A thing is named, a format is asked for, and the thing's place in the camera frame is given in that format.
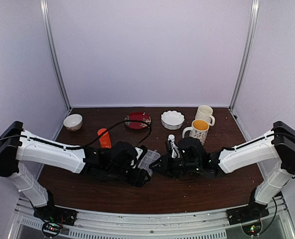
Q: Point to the right aluminium frame post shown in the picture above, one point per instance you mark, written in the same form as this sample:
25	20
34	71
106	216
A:
253	19

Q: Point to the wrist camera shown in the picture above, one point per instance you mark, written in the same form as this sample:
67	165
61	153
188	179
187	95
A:
172	149
141	150

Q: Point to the cream ribbed mug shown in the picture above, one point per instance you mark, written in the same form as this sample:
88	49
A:
205	113

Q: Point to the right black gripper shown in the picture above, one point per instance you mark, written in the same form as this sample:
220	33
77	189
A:
167	169

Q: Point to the orange capped pill bottle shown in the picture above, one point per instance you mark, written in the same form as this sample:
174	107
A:
105	141

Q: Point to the small white pill bottle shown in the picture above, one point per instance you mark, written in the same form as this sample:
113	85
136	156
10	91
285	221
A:
171	137

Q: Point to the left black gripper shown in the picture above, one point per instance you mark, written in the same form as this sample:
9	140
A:
137	179

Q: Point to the white patterned rice bowl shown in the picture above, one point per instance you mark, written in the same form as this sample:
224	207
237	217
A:
73	122

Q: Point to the aluminium frame post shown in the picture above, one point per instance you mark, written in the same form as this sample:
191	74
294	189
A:
253	19
53	53

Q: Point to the clear plastic pill organizer box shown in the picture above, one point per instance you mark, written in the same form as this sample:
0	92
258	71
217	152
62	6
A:
149	158

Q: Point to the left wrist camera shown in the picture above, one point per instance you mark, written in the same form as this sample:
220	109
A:
141	150

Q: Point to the yellow interior patterned mug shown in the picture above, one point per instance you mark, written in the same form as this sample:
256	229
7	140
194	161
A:
198	130

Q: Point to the front aluminium rail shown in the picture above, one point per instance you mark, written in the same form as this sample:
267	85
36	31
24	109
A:
213	224

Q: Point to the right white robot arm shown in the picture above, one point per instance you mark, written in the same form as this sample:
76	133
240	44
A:
277	143

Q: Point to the red floral plate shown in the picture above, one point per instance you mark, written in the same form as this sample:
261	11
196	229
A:
137	120

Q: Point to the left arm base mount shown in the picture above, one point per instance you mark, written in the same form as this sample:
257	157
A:
54	219

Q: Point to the white scalloped bowl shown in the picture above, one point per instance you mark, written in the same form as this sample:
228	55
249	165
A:
172	120

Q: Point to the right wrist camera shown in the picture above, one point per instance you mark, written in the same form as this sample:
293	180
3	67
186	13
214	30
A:
172	149

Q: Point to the left aluminium frame post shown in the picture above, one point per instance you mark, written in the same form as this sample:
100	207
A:
53	53

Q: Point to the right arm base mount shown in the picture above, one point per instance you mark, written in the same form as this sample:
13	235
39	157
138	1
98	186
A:
248	218

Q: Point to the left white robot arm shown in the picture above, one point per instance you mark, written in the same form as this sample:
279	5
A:
18	146

